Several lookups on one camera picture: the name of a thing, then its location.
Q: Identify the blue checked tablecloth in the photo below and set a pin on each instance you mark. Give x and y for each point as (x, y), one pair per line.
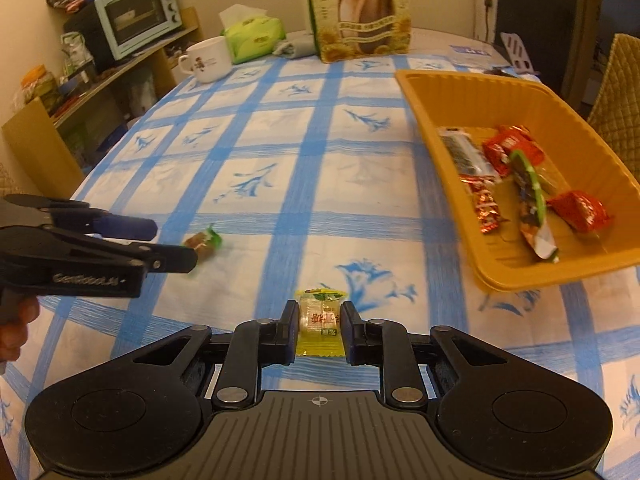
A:
(300, 170)

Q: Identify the black fridge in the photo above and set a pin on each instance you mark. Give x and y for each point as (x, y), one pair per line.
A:
(540, 20)

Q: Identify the dark snack packet clear wrapper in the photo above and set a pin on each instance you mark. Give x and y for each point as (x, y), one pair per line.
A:
(465, 152)

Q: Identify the red white patterned snack packet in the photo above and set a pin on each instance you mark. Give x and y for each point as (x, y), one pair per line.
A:
(485, 205)

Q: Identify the large sunflower seed bag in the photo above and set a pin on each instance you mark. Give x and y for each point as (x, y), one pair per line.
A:
(360, 10)

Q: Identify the grey blue phone stand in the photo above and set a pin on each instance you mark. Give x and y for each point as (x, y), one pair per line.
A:
(517, 52)

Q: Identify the orange plastic tray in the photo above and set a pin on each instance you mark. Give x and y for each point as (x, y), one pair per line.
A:
(450, 105)

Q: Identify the yellow candy packet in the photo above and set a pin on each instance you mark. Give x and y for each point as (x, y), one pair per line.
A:
(320, 317)

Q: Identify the green candy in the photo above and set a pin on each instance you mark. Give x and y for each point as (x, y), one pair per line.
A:
(206, 242)

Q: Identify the chair with quilted cover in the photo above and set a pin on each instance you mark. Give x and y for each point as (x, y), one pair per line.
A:
(617, 110)

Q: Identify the light blue toaster oven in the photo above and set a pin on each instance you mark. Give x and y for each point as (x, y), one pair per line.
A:
(137, 17)

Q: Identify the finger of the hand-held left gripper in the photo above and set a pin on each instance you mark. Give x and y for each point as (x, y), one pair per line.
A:
(127, 227)
(170, 260)

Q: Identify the black appliance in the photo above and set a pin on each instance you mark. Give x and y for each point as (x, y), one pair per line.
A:
(82, 40)

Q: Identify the grey cloth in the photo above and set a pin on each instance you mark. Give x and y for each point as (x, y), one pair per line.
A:
(295, 46)

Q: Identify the blue white flat packet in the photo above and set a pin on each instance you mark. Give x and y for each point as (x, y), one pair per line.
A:
(470, 50)

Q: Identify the jar with orange lid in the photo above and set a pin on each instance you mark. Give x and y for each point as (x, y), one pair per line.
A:
(39, 87)

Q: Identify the green tissue pack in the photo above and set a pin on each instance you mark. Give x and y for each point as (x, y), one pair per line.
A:
(252, 35)

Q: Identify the person's left hand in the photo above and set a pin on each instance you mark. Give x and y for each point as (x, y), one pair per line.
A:
(20, 335)

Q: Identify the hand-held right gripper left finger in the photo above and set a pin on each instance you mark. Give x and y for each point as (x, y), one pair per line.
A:
(291, 332)

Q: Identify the white mug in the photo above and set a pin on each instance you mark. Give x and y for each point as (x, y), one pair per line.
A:
(207, 60)

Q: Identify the wooden shelf unit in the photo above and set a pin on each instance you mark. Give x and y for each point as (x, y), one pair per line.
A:
(30, 140)

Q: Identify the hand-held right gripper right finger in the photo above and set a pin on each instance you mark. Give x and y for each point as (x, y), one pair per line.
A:
(348, 332)

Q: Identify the white green long snack packet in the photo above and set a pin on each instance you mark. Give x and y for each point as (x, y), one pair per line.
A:
(530, 200)

